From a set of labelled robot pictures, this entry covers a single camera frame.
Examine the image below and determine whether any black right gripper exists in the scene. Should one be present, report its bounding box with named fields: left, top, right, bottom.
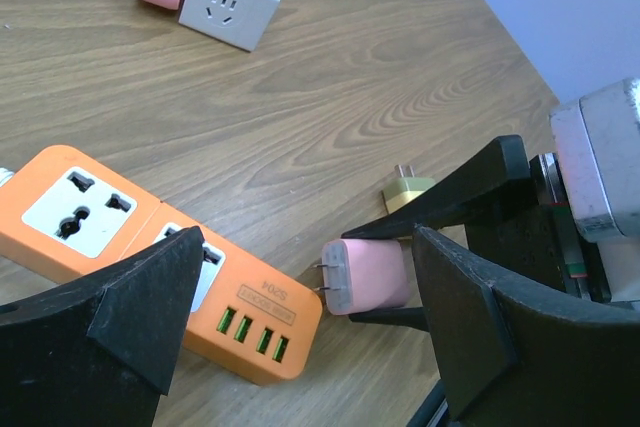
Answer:
left=341, top=134, right=614, bottom=427

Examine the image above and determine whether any yellow green cube socket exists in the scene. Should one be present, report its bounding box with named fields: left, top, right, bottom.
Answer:
left=382, top=164, right=436, bottom=214

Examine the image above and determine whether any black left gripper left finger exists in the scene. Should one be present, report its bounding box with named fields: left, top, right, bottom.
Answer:
left=1, top=227, right=203, bottom=426

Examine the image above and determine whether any orange power strip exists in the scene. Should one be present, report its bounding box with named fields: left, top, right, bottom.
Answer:
left=1, top=145, right=322, bottom=385

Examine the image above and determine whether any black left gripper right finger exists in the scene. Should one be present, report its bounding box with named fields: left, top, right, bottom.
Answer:
left=413, top=227, right=639, bottom=426

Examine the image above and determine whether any pink cube socket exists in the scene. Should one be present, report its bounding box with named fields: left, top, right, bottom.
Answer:
left=320, top=239, right=410, bottom=316

